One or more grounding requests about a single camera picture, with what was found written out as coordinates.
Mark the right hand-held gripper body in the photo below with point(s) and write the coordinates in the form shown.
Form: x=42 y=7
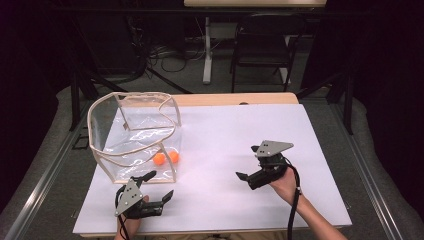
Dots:
x=268 y=166

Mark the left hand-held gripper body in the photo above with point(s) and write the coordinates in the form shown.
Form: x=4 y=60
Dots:
x=131 y=200

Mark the orange table tennis ball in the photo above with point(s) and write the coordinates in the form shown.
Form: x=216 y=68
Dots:
x=173 y=156
x=159 y=159

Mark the clear plastic bag beige trim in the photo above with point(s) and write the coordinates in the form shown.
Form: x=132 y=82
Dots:
x=133 y=140

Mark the person's left hand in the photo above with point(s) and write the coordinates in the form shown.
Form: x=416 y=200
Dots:
x=131 y=225

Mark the person's right hand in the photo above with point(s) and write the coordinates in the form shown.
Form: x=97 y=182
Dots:
x=286 y=188

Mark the wooden table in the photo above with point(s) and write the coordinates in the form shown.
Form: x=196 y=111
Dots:
x=266 y=98

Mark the black metal stand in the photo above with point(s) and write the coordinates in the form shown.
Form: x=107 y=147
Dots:
x=76 y=93
x=346 y=100

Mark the black chair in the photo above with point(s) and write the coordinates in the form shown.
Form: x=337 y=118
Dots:
x=266 y=43

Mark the white desk leg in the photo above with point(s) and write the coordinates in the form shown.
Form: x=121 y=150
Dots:
x=207 y=53

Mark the light desk top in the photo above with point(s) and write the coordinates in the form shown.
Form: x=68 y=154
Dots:
x=253 y=3

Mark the metal floor rail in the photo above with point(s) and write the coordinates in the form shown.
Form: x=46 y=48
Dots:
x=40 y=190
x=370 y=180

